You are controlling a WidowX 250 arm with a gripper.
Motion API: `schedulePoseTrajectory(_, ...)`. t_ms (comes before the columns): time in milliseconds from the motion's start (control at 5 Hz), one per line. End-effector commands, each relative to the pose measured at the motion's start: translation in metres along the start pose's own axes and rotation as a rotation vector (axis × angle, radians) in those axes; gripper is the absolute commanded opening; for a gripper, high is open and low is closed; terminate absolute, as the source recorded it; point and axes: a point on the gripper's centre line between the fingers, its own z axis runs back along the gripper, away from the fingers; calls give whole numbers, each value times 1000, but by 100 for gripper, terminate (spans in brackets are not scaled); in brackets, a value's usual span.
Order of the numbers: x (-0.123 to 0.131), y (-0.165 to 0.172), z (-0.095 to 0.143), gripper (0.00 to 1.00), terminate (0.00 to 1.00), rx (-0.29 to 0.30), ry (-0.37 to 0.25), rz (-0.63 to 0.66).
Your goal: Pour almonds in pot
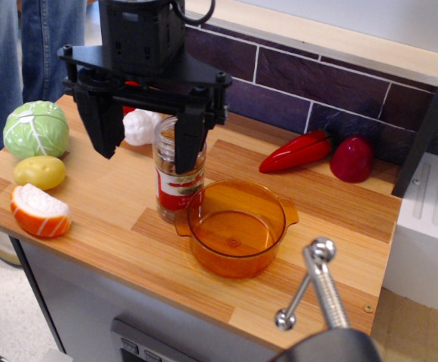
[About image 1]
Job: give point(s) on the yellow toy potato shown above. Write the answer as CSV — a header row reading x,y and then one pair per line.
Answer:
x,y
44,172

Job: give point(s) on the dark grey vertical post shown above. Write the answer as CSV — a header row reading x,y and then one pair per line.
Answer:
x,y
422,139

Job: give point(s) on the red toy strawberry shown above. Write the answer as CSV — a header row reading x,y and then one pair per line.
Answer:
x,y
127,109

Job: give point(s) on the white ribbed sink drainer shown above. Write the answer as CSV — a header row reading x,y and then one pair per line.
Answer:
x,y
412,268

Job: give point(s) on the orange transparent plastic pot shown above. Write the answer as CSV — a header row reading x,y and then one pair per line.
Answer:
x,y
235,227

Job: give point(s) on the orange salmon sushi toy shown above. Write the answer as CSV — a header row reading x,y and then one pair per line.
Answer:
x,y
39,213

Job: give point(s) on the grey control panel with buttons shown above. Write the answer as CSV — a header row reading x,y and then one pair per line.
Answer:
x,y
132,344

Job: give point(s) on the green toy cabbage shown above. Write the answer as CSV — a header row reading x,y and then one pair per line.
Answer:
x,y
36,128

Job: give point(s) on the clear almond jar red label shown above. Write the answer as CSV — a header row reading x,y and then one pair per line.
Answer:
x,y
174,191

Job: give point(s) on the person in blue jeans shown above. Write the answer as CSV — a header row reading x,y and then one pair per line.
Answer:
x,y
31,33

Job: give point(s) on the dark red toy half pepper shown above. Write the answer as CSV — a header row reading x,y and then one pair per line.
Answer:
x,y
352,160

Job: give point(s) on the white toy ice cream cone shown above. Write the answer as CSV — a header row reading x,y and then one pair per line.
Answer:
x,y
139,126

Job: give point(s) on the red toy chili pepper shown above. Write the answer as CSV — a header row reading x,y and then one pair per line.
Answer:
x,y
309,147

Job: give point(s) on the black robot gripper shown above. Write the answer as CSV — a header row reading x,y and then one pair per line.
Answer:
x,y
143,62

